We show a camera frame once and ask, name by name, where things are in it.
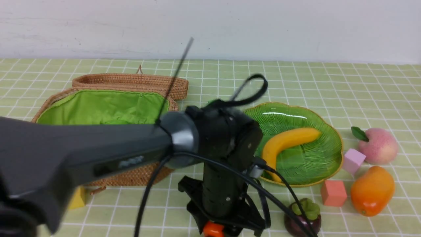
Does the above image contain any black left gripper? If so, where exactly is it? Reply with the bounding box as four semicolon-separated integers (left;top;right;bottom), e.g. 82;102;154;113
178;161;267;237

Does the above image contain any orange red pepper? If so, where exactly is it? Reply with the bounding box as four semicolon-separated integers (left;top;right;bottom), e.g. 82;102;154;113
202;222;225;237

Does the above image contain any yellow banana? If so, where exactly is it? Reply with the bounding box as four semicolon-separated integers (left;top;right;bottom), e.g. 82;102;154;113
261;127;322;182

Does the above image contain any purple mangosteen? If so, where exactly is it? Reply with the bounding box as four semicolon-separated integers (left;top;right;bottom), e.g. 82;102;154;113
284;198;322;237

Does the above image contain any orange mango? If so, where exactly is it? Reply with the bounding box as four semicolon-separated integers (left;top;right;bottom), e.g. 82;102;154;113
350;166;395;217

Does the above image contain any pink peach with leaf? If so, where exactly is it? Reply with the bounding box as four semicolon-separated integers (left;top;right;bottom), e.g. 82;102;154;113
351;126;399;165

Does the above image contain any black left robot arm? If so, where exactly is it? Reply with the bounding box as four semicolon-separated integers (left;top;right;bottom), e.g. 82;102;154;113
1;105;266;237

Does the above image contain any green glass leaf plate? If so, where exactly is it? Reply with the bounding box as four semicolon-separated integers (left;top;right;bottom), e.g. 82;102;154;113
244;102;343;187

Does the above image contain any salmon foam cube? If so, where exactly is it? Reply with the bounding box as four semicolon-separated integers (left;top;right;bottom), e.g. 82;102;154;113
321;180;347;207

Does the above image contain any pink foam cube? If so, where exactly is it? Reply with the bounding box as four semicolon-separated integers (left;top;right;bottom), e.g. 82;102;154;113
342;148;366;174

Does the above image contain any woven wicker basket lid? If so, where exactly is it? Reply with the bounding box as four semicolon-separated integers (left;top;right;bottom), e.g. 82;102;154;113
72;66;188;100

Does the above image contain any yellow foam cube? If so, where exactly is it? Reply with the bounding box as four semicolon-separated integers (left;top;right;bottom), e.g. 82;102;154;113
68;186;86;210

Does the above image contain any green checkered tablecloth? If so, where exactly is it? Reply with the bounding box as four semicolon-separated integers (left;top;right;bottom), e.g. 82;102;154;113
0;58;421;237

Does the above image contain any woven wicker basket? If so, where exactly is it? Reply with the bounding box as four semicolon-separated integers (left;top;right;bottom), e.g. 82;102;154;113
47;87;158;186

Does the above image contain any green fabric basket lining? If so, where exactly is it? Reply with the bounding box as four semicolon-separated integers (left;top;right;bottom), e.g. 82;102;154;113
33;90;178;125

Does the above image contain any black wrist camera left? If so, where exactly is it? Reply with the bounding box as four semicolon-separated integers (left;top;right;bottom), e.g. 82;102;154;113
233;121;263;174

